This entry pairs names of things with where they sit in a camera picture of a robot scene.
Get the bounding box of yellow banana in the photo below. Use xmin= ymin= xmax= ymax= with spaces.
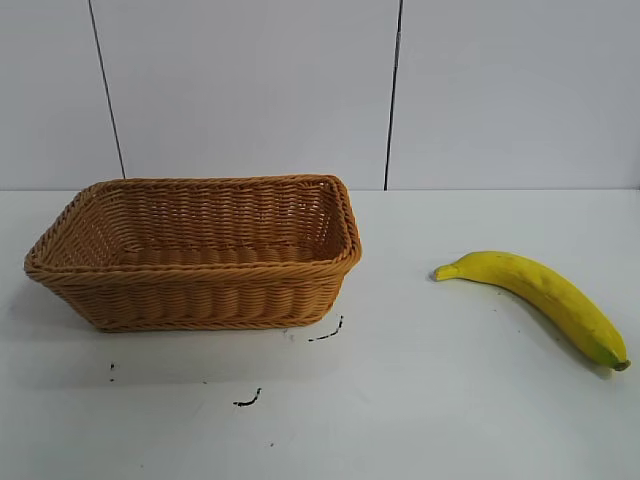
xmin=432 ymin=251 xmax=632 ymax=373

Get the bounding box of brown woven wicker basket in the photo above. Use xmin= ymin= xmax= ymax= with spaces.
xmin=23 ymin=173 xmax=363 ymax=333

